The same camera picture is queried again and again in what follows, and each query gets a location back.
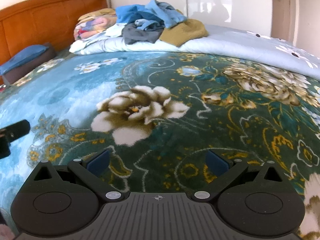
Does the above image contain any brown pillow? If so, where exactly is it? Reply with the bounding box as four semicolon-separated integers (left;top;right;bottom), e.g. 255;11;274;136
2;42;57;85

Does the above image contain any small pale blue garment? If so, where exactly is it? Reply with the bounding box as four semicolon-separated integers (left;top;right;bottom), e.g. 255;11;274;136
134;19;153;29

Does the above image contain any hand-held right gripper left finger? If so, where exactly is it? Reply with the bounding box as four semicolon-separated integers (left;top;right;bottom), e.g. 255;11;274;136
25;149;124;202

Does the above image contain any blue pillow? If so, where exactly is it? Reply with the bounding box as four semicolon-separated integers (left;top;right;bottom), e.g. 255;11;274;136
0;44;49;75

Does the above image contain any white glossy wardrobe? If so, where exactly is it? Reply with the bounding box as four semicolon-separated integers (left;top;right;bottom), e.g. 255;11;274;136
110;0;273;38

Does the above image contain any light blue fleece garment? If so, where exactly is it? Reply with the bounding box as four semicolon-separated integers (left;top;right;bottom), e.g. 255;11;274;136
145;0;188;28

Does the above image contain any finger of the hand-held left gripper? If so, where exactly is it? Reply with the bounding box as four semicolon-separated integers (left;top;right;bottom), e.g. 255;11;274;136
0;120;31;137

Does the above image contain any floral plush bed blanket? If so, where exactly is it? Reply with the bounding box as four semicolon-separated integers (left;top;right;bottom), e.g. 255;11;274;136
0;49;320;240

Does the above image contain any pile of blue clothes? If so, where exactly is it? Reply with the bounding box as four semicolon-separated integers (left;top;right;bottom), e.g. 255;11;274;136
69;24;320;80

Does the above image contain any dark blue garment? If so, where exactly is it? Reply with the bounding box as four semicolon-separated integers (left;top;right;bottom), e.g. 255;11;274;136
135;11;165;32

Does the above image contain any colourful folded blanket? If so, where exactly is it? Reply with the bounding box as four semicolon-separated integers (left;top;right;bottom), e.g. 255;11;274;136
73;15;118;42

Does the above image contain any bright blue garment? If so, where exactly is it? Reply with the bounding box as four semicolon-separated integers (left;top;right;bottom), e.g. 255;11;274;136
115;4;150;24

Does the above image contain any mustard yellow garment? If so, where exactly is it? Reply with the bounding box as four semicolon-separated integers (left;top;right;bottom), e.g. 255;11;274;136
159;19;209;47

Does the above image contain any orange wooden headboard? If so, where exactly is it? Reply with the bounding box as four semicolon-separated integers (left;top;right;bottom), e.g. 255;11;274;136
0;0;108;85

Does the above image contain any beige door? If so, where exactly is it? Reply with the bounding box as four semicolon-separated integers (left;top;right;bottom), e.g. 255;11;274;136
271;0;300;48

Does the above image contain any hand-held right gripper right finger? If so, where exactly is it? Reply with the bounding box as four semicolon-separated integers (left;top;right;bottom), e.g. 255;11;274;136
192;149;289;202

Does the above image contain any grey garment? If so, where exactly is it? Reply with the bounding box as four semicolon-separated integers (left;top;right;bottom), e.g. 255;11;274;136
122;22;164;45

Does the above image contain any yellow straw pillow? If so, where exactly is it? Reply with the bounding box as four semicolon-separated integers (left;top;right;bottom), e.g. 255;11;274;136
77;8;117;22

